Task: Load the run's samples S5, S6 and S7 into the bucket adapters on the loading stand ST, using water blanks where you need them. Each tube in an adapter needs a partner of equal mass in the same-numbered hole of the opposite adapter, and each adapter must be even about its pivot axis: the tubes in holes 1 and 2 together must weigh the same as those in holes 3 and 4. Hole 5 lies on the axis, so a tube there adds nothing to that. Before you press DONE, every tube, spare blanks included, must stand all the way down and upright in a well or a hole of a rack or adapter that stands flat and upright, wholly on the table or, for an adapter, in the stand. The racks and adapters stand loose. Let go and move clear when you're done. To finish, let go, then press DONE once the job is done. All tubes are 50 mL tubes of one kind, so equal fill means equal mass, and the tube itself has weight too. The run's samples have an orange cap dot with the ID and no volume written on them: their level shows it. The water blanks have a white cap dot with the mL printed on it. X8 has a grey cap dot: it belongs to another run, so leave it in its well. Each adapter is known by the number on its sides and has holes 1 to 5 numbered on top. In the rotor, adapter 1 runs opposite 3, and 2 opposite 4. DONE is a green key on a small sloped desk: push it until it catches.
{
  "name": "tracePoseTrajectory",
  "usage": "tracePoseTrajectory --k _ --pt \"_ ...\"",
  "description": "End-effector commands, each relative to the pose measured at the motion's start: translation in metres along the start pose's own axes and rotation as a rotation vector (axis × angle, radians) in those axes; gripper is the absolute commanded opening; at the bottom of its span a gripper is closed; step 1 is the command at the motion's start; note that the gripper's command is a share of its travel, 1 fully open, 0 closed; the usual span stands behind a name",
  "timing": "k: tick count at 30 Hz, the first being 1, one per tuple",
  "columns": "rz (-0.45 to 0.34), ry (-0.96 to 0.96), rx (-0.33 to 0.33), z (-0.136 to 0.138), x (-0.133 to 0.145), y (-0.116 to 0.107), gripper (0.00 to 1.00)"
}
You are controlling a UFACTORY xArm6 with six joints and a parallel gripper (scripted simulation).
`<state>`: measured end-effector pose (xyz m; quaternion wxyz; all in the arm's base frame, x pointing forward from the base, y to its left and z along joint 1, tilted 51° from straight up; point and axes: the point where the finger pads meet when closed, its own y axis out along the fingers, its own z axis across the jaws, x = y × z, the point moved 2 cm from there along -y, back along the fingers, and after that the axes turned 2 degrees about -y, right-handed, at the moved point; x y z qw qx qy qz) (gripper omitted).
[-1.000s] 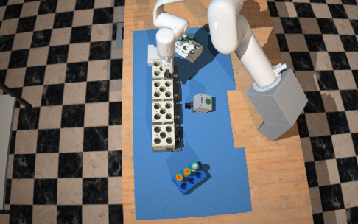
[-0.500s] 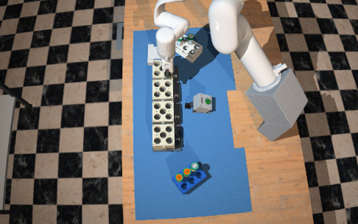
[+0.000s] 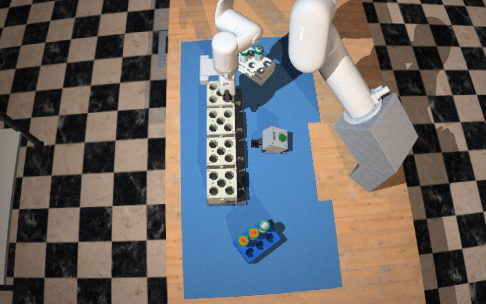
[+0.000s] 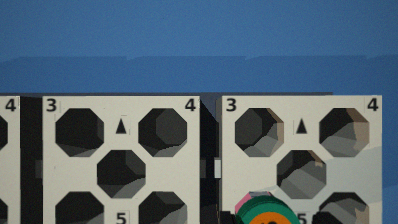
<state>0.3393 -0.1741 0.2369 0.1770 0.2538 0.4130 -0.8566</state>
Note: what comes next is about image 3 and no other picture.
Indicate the blue bench mat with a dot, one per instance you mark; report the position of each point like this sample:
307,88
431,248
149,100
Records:
279,187

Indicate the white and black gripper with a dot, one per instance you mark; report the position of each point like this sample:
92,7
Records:
229,87

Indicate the white tube rack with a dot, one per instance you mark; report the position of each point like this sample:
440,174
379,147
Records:
263,72

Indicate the white bucket adapter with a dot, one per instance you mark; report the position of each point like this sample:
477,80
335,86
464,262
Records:
222,120
213,92
226,182
221,153

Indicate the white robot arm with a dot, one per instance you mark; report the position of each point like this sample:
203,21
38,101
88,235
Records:
309,29

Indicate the blue tube rack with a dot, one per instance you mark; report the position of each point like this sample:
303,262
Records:
250,252

